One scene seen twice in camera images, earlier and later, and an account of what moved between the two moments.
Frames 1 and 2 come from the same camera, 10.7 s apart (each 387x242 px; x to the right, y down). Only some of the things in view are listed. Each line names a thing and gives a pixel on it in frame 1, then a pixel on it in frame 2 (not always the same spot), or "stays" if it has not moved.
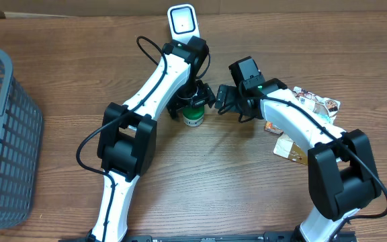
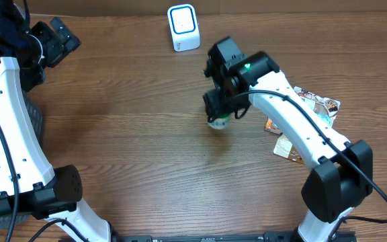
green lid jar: [193, 116] -> [219, 124]
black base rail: [275, 237] stays
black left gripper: [206, 96] -> [60, 48]
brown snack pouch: [291, 150] stays
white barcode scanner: [183, 22] stays
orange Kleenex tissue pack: [270, 127] stays
